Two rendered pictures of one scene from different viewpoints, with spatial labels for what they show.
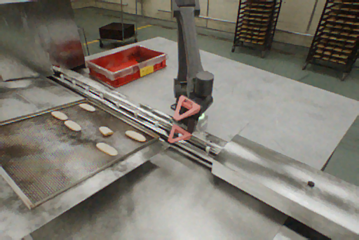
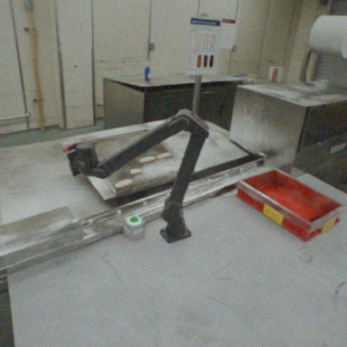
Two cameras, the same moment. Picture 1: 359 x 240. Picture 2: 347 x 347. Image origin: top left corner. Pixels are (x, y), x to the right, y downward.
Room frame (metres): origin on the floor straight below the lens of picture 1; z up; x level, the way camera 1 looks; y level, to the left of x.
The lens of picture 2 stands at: (1.23, -1.05, 1.65)
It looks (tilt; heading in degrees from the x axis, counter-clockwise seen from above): 27 degrees down; 101
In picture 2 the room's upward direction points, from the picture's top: 4 degrees clockwise
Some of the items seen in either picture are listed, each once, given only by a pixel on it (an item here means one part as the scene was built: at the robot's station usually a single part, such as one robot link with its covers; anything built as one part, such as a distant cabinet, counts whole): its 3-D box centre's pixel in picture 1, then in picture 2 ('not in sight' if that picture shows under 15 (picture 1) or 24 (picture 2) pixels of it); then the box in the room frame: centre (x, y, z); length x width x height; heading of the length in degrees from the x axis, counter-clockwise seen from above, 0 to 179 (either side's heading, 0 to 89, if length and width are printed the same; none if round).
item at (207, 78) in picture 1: (202, 86); (92, 159); (0.70, -0.09, 1.14); 0.12 x 0.09 x 0.11; 8
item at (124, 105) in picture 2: not in sight; (181, 110); (0.42, 3.00, 0.51); 1.93 x 1.05 x 1.02; 52
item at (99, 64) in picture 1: (127, 63); (288, 200); (1.55, 0.34, 0.88); 0.49 x 0.34 x 0.10; 138
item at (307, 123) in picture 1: (191, 126); (243, 324); (1.43, -0.11, 0.41); 1.80 x 0.94 x 0.82; 44
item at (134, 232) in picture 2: (197, 125); (134, 230); (0.87, -0.10, 0.84); 0.08 x 0.08 x 0.11; 52
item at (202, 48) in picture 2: not in sight; (203, 46); (0.87, 1.44, 1.50); 0.33 x 0.01 x 0.45; 47
